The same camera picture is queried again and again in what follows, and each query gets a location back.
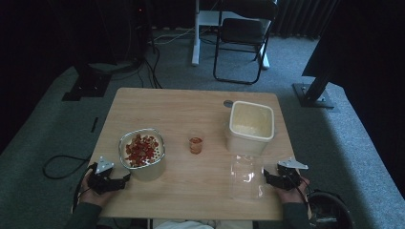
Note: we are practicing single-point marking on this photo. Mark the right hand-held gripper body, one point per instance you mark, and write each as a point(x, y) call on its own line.
point(288, 176)

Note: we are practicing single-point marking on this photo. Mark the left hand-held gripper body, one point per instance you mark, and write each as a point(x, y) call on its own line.
point(101, 183)

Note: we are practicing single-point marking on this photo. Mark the metal bowl of red pieces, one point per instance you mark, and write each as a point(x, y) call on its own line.
point(149, 171)

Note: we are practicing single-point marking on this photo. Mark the cream square plastic container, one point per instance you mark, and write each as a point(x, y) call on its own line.
point(245, 143)

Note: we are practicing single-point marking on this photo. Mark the small clear cup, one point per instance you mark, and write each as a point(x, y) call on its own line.
point(196, 144)

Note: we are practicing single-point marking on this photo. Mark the person's left hand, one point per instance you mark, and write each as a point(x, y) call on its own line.
point(92, 198)

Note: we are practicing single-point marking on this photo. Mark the person's right hand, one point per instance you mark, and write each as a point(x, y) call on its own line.
point(291, 195)

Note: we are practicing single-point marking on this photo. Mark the pile of red food pieces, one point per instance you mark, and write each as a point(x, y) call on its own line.
point(141, 150)

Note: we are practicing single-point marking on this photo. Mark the black round bin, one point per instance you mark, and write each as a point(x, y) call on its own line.
point(331, 206)

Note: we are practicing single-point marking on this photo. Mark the small black floor strip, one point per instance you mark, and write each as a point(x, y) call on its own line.
point(94, 124)

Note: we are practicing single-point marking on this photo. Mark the person's light clothing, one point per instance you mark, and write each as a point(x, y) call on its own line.
point(191, 225)

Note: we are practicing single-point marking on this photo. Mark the black stand with bolted base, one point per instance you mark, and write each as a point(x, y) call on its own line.
point(313, 95)

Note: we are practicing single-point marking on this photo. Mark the black stand with flat base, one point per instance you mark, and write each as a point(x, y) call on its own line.
point(87, 86)

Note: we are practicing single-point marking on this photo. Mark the black folding chair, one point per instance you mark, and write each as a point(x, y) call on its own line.
point(243, 30)

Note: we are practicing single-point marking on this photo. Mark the dark curtain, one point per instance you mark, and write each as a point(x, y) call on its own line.
point(302, 17)

